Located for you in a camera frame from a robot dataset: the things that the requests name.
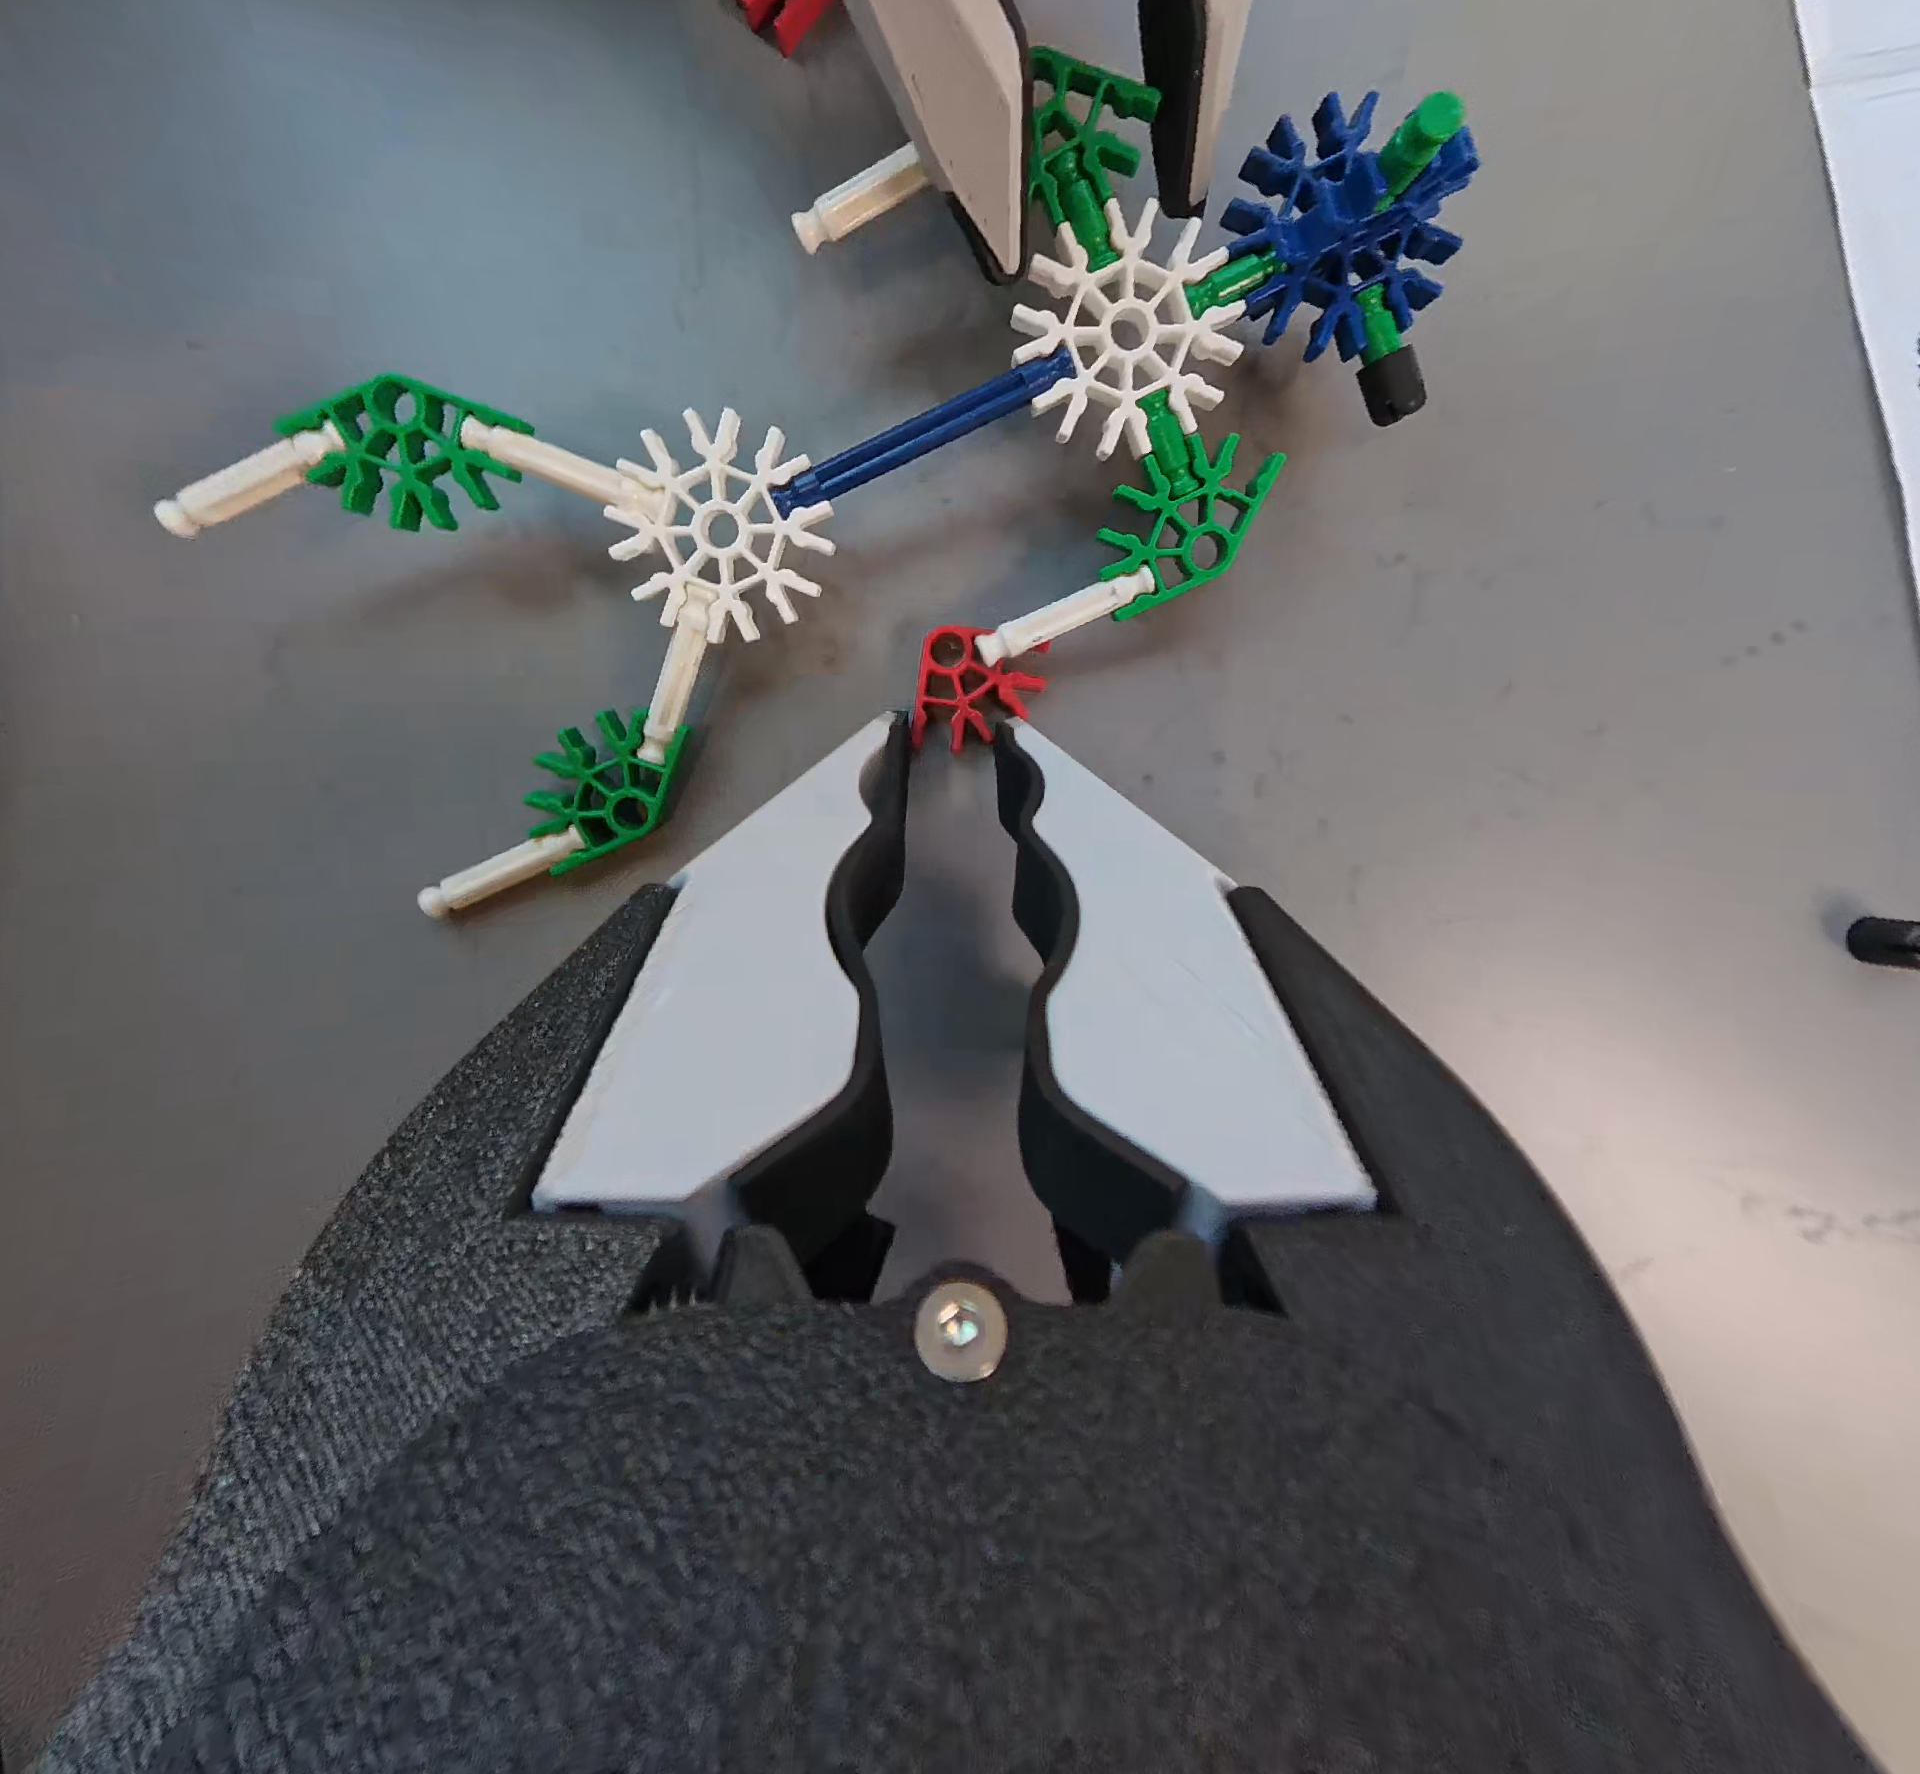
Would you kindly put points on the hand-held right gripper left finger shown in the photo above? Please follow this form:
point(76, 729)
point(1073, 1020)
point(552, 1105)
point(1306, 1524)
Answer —
point(705, 1038)

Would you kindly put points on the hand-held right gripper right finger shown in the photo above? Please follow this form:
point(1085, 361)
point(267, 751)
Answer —
point(1200, 1038)

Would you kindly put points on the construction toy figure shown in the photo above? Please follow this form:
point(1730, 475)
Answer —
point(1124, 333)

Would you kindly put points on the grey desk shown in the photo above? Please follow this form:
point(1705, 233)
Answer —
point(1499, 755)

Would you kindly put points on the small black toy cap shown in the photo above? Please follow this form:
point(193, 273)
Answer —
point(1888, 941)

